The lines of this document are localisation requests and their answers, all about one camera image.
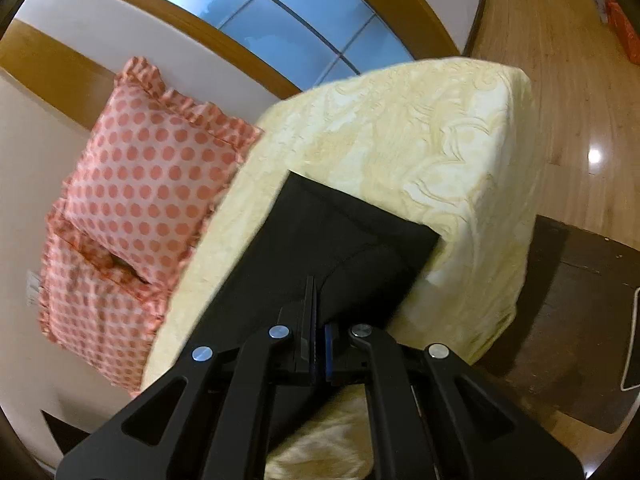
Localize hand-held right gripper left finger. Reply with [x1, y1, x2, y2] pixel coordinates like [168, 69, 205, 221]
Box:
[56, 275, 319, 480]

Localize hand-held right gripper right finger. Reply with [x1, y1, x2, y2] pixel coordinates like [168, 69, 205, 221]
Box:
[323, 323, 587, 480]

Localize black pants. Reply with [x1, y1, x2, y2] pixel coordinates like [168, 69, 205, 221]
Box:
[192, 170, 443, 480]

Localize pink polka dot pillow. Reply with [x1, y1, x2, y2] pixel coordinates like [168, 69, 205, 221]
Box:
[62, 56, 263, 293]
[37, 200, 173, 393]

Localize bed with yellow patterned cover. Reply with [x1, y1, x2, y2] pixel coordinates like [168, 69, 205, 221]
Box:
[139, 57, 540, 480]

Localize orange box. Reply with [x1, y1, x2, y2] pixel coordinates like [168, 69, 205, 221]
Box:
[604, 0, 640, 65]

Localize white wall socket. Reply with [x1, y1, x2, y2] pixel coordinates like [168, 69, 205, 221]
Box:
[25, 270, 45, 307]

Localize white cable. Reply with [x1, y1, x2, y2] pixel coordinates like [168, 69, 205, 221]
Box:
[619, 287, 640, 392]

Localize window with wooden frame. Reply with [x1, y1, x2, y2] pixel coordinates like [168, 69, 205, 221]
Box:
[47, 0, 468, 101]

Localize wooden wall rail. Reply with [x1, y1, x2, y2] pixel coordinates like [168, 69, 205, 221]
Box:
[0, 22, 118, 128]

